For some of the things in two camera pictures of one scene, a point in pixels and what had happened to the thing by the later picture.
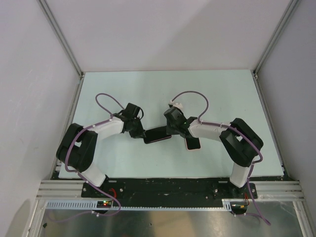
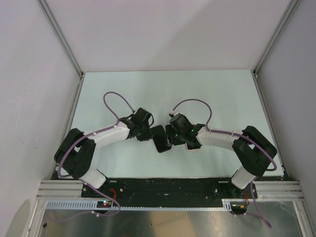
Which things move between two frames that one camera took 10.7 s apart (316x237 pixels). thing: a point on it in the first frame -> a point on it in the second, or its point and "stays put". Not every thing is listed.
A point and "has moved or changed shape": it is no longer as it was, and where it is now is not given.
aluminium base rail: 71,189 stays put
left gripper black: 139,133 -> 147,136
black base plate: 171,189 stays put
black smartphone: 156,134 has moved or changed shape
